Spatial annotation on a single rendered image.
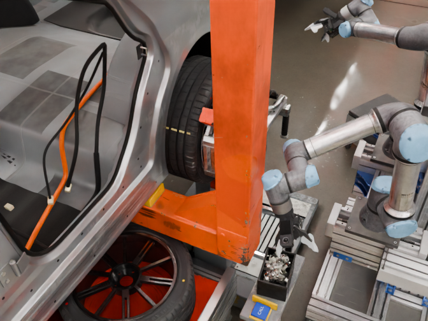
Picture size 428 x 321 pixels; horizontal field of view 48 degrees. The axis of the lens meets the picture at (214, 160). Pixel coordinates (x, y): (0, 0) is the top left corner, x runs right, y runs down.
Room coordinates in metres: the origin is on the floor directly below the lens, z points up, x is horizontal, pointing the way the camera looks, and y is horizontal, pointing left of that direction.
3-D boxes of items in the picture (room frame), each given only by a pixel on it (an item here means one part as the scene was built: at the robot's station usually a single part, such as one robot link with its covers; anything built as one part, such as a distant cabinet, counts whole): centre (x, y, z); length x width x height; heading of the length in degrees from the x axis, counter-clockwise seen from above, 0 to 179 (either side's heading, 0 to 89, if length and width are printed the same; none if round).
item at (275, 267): (1.31, -0.28, 0.51); 0.20 x 0.14 x 0.13; 160
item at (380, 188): (1.36, -0.70, 0.98); 0.13 x 0.12 x 0.14; 4
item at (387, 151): (1.80, -0.92, 0.87); 0.15 x 0.15 x 0.10
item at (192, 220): (1.61, 0.19, 0.69); 0.52 x 0.17 x 0.35; 62
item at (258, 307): (1.14, -0.19, 0.47); 0.07 x 0.07 x 0.02; 62
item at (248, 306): (1.29, -0.27, 0.44); 0.43 x 0.17 x 0.03; 152
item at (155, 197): (1.69, 0.34, 0.71); 0.14 x 0.14 x 0.05; 62
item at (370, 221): (1.36, -0.70, 0.87); 0.15 x 0.15 x 0.10
